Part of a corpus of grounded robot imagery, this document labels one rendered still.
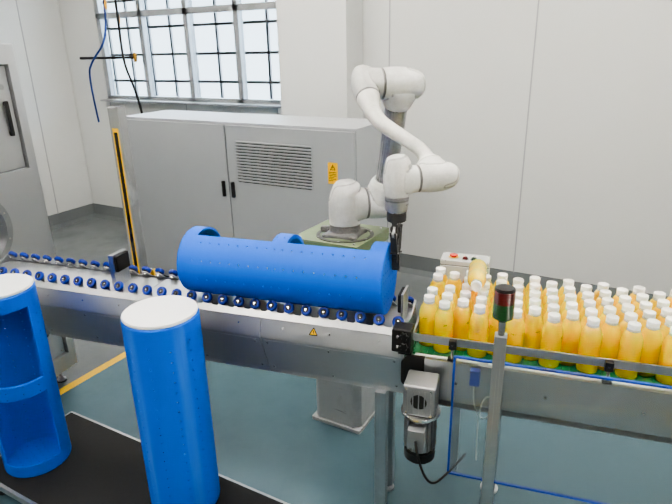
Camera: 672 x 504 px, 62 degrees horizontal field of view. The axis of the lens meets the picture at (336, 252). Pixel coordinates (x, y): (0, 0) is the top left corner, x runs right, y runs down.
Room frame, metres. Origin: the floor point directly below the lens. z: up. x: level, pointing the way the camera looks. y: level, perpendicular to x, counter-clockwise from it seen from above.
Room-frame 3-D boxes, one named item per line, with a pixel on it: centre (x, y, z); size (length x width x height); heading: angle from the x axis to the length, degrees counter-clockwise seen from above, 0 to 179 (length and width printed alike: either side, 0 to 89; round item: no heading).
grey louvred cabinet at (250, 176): (4.40, 0.67, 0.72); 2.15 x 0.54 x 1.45; 60
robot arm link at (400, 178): (2.05, -0.24, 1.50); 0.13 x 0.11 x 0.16; 102
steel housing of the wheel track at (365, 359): (2.36, 0.73, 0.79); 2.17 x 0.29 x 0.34; 71
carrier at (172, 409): (1.92, 0.67, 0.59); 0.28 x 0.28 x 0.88
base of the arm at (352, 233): (2.70, -0.03, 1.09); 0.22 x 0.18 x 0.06; 66
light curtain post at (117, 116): (2.81, 1.05, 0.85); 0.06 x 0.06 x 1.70; 71
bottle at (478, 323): (1.78, -0.50, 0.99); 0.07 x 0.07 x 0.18
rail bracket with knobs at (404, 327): (1.82, -0.24, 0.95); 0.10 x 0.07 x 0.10; 161
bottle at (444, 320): (1.82, -0.38, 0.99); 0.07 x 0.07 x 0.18
